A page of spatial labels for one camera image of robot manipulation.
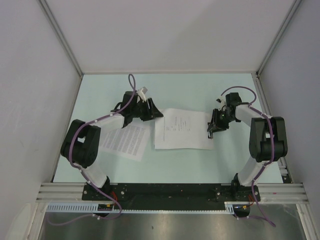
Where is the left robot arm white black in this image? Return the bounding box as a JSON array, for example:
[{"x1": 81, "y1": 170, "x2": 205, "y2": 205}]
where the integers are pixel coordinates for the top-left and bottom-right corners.
[{"x1": 60, "y1": 88, "x2": 164, "y2": 200}]

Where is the right aluminium side rail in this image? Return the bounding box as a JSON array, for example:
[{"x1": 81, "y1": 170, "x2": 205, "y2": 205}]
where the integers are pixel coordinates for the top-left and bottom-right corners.
[{"x1": 251, "y1": 72, "x2": 293, "y2": 184}]

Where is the white slotted cable duct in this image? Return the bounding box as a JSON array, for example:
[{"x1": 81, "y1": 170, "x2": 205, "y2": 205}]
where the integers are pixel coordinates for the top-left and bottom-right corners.
[{"x1": 46, "y1": 202, "x2": 234, "y2": 215}]

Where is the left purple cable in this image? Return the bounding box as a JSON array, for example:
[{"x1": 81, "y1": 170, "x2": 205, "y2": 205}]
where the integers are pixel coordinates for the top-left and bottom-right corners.
[{"x1": 47, "y1": 73, "x2": 138, "y2": 226}]

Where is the aluminium front rail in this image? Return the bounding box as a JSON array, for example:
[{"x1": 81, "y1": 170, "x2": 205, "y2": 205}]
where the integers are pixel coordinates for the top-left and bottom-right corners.
[{"x1": 35, "y1": 182, "x2": 309, "y2": 204}]

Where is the white folder with clip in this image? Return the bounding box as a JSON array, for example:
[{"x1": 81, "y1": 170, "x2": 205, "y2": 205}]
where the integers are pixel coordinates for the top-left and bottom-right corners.
[{"x1": 199, "y1": 112, "x2": 214, "y2": 150}]

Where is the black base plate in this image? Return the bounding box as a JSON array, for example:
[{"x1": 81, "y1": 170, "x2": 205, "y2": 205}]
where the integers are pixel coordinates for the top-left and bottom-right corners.
[{"x1": 82, "y1": 182, "x2": 261, "y2": 202}]

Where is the aluminium corner post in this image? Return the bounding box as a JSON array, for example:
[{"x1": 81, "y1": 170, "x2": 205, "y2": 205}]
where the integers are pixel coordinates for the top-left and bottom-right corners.
[
  {"x1": 37, "y1": 0, "x2": 84, "y2": 79},
  {"x1": 255, "y1": 0, "x2": 304, "y2": 78}
]

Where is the left aluminium corner post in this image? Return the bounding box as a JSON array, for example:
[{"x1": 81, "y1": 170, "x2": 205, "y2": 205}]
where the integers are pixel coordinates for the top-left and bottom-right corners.
[{"x1": 37, "y1": 0, "x2": 84, "y2": 79}]

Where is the right aluminium corner post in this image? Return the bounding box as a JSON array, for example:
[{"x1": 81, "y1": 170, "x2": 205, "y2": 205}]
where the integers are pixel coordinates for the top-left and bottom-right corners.
[{"x1": 255, "y1": 0, "x2": 304, "y2": 78}]

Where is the white signature form sheet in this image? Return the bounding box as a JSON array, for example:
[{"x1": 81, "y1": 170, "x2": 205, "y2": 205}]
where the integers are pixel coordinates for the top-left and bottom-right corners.
[{"x1": 154, "y1": 108, "x2": 202, "y2": 150}]

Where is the white dense text sheet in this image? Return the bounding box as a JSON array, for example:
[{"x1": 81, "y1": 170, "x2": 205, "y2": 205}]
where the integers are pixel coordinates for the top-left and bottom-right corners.
[{"x1": 99, "y1": 123, "x2": 151, "y2": 162}]

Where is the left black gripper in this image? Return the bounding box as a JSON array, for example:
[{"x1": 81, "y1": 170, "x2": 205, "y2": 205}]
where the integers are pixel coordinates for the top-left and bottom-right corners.
[{"x1": 130, "y1": 98, "x2": 163, "y2": 122}]

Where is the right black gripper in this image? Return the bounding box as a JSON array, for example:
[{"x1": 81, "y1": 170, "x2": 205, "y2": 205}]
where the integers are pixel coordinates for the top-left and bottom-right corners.
[{"x1": 207, "y1": 108, "x2": 236, "y2": 133}]

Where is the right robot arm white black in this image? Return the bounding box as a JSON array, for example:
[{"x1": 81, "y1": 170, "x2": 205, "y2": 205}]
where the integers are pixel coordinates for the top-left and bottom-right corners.
[{"x1": 207, "y1": 92, "x2": 288, "y2": 201}]

